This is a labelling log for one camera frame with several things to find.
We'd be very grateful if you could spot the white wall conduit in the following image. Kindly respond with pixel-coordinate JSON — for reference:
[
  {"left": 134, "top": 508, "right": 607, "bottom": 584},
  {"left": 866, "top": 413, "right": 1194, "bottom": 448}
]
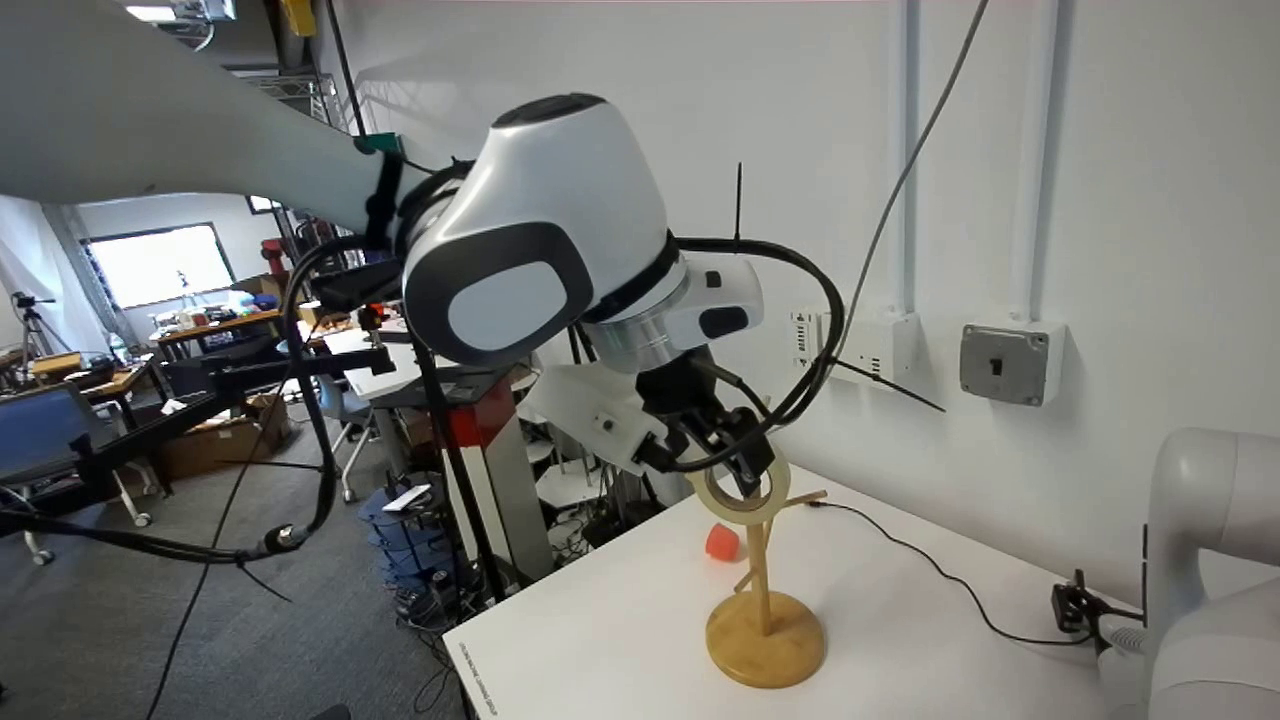
[
  {"left": 897, "top": 0, "right": 927, "bottom": 315},
  {"left": 1021, "top": 0, "right": 1076, "bottom": 330}
]

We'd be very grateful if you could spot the blue crate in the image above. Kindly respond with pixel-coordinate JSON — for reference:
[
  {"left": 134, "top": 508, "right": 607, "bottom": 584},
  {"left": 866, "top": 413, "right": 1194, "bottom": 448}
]
[{"left": 365, "top": 484, "right": 457, "bottom": 618}]

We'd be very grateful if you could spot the thin black loose cable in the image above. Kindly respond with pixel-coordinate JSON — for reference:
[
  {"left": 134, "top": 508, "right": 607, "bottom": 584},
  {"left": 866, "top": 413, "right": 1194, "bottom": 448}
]
[{"left": 795, "top": 492, "right": 1072, "bottom": 651}]

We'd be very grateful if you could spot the brown cardboard box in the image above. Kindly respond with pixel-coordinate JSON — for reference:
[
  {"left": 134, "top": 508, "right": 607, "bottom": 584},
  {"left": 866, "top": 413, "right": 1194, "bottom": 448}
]
[{"left": 158, "top": 398, "right": 298, "bottom": 484}]

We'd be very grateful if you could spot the grey wall cable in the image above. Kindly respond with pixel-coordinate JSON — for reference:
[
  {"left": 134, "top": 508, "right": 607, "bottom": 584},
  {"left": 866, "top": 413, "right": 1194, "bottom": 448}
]
[{"left": 795, "top": 0, "right": 994, "bottom": 403}]

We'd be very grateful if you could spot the wooden mug tree stand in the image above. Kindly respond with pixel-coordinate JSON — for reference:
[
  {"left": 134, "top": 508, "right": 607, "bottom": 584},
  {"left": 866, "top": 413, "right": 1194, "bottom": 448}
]
[{"left": 701, "top": 463, "right": 832, "bottom": 694}]

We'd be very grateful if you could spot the bright window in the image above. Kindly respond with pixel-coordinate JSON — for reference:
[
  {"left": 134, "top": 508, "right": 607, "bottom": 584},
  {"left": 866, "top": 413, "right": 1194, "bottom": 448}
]
[{"left": 76, "top": 217, "right": 241, "bottom": 311}]

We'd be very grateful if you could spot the black idle arm gripper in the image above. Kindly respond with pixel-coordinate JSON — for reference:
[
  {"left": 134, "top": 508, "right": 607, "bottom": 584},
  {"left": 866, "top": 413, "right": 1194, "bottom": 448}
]
[{"left": 1048, "top": 568, "right": 1152, "bottom": 658}]

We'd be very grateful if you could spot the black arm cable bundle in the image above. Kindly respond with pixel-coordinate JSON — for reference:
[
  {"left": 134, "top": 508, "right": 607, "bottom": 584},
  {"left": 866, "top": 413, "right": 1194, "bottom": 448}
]
[{"left": 665, "top": 233, "right": 852, "bottom": 436}]

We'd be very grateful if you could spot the red white cart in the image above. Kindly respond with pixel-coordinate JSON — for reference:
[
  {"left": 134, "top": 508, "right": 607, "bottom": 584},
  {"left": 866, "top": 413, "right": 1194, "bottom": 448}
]
[{"left": 438, "top": 376, "right": 556, "bottom": 584}]

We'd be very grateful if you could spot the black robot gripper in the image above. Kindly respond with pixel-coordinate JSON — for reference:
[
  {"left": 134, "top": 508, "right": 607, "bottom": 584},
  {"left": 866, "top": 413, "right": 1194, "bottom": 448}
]
[{"left": 632, "top": 342, "right": 785, "bottom": 497}]

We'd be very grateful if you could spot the small labelled white wall box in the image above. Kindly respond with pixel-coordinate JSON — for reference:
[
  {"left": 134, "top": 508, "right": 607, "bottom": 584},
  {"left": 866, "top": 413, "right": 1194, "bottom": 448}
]
[{"left": 792, "top": 308, "right": 841, "bottom": 376}]

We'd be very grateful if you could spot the grey wall junction box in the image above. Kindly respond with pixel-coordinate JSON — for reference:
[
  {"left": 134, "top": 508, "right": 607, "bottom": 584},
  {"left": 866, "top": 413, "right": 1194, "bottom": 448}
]
[{"left": 955, "top": 315, "right": 1072, "bottom": 413}]

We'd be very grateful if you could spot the beige masking tape roll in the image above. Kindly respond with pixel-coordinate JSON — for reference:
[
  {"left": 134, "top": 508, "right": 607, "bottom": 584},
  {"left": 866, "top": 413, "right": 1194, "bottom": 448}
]
[{"left": 689, "top": 451, "right": 795, "bottom": 529}]

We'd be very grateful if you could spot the large white wall box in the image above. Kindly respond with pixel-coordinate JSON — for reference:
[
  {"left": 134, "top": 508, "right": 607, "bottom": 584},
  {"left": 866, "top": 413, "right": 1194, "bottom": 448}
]
[{"left": 828, "top": 308, "right": 927, "bottom": 398}]

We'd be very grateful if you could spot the orange plastic cup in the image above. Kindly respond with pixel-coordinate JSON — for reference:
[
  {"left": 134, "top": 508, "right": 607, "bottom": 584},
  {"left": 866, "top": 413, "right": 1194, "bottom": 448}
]
[{"left": 701, "top": 519, "right": 748, "bottom": 564}]

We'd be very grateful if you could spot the black cable with connector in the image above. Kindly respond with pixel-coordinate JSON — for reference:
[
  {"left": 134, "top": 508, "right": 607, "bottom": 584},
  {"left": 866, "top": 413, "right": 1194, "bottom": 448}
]
[{"left": 0, "top": 233, "right": 405, "bottom": 573}]

